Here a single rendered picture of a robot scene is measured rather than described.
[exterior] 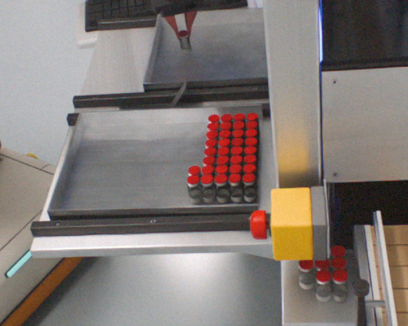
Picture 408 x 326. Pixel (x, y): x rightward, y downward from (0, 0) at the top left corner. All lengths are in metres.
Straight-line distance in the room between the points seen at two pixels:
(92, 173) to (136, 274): 1.03
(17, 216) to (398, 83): 1.46
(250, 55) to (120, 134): 0.33
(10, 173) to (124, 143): 1.02
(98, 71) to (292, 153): 0.67
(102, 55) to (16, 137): 1.38
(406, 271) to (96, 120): 0.66
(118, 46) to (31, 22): 2.04
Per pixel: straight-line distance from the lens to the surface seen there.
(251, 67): 1.52
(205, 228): 1.19
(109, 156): 1.36
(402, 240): 1.10
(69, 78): 3.22
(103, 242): 1.21
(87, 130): 1.43
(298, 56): 0.92
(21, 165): 2.38
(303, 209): 1.00
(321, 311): 1.08
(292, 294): 1.10
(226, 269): 2.30
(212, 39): 1.63
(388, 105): 0.98
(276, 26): 0.90
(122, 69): 1.58
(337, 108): 0.97
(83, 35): 1.88
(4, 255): 2.13
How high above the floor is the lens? 1.74
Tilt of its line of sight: 41 degrees down
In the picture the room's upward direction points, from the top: 9 degrees counter-clockwise
